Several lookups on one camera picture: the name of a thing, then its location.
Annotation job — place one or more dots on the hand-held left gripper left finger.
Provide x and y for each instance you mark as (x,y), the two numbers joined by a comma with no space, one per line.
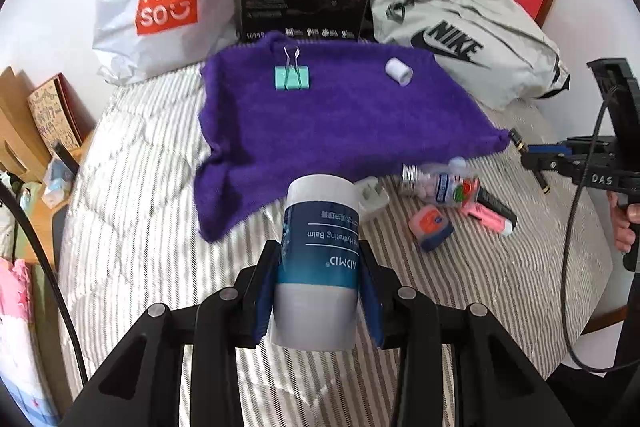
(262,307)

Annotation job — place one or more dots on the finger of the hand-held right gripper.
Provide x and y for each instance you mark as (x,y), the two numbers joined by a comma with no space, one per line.
(597,179)
(545,157)

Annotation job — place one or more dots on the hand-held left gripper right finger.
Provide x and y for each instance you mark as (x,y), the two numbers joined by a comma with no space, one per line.
(374,312)

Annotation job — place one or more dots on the black pen with gold rings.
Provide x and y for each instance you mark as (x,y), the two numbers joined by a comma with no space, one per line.
(516,138)

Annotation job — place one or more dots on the black tube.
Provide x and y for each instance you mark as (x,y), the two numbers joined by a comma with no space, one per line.
(497,204)

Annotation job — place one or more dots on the white balm bottle blue label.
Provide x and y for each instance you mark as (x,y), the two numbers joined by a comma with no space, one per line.
(317,257)

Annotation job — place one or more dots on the pink stick with white ends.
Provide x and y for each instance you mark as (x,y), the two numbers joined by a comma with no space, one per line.
(482,217)

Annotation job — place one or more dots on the clear candy bottle metal lid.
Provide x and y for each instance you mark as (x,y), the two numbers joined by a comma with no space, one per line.
(442,184)

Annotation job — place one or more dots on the white charger plug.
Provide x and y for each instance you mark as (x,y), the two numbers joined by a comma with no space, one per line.
(372,199)

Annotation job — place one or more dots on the person's right hand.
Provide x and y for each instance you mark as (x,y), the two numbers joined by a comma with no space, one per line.
(621,229)

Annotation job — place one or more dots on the grey sports bag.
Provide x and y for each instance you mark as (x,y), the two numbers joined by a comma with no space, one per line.
(465,27)

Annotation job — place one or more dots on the small white cylinder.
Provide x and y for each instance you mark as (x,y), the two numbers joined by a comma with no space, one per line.
(398,71)

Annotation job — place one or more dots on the purple towel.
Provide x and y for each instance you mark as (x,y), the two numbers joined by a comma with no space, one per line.
(350,127)

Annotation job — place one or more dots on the person's dark pants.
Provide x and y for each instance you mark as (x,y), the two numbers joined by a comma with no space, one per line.
(600,397)

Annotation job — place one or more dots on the green binder clip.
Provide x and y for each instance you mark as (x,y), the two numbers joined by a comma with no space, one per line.
(292,77)

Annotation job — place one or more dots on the light blue small box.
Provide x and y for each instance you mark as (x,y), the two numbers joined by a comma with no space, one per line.
(57,179)

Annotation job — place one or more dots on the pink printed cloth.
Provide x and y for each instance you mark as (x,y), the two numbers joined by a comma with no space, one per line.
(20,337)

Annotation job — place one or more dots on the brown patterned box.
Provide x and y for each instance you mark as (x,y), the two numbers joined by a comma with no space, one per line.
(55,112)

